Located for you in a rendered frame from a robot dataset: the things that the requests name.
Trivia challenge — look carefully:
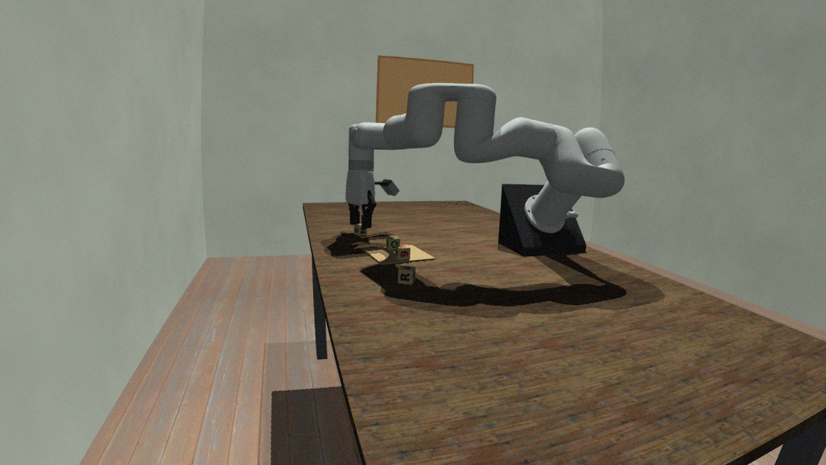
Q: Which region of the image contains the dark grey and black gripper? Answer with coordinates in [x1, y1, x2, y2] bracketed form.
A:
[345, 170, 376, 229]

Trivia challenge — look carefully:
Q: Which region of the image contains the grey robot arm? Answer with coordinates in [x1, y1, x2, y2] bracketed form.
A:
[349, 83, 625, 233]

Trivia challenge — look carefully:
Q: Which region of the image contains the cream flat mat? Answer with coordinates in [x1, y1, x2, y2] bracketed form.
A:
[362, 245, 436, 265]

